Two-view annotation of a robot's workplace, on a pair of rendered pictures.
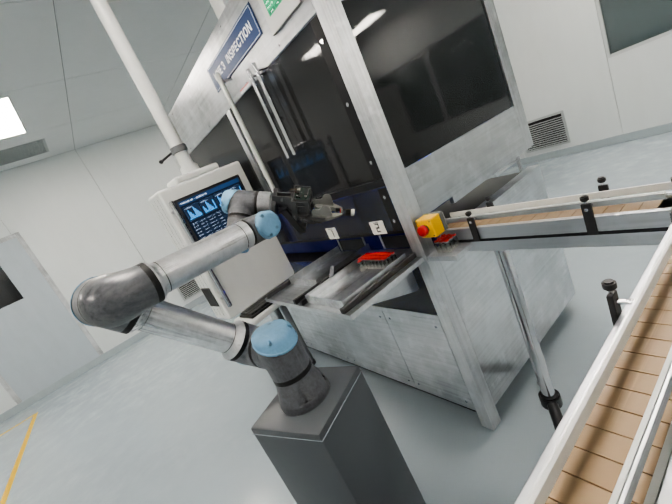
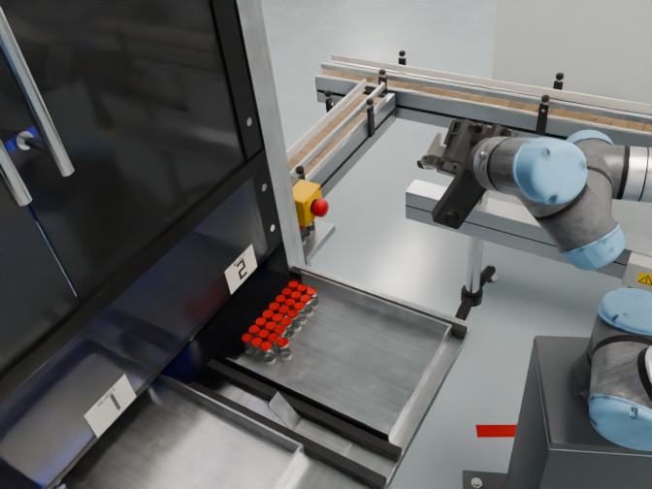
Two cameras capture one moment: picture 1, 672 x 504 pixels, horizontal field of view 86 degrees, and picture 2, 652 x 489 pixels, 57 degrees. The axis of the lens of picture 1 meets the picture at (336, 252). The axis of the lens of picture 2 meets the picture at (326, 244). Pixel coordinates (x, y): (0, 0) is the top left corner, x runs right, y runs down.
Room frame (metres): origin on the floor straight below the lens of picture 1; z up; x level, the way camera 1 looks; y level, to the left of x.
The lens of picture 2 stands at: (1.61, 0.65, 1.79)
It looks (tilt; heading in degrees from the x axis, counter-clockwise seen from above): 41 degrees down; 248
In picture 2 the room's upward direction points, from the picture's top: 8 degrees counter-clockwise
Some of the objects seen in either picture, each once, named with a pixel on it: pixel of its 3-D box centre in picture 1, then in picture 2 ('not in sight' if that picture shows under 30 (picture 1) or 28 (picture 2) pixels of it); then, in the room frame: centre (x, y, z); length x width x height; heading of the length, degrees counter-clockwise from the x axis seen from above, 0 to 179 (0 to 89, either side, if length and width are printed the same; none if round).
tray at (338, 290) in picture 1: (355, 278); (340, 347); (1.33, -0.03, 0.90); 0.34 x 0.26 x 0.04; 121
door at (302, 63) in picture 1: (321, 120); (124, 38); (1.52, -0.17, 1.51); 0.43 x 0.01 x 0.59; 32
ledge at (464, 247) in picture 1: (452, 249); (296, 236); (1.25, -0.40, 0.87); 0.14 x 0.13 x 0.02; 122
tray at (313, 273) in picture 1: (329, 264); (174, 470); (1.68, 0.05, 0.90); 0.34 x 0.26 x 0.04; 122
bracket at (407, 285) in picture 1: (384, 297); not in sight; (1.28, -0.10, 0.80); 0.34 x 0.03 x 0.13; 122
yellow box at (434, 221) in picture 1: (431, 224); (301, 202); (1.24, -0.35, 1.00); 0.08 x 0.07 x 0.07; 122
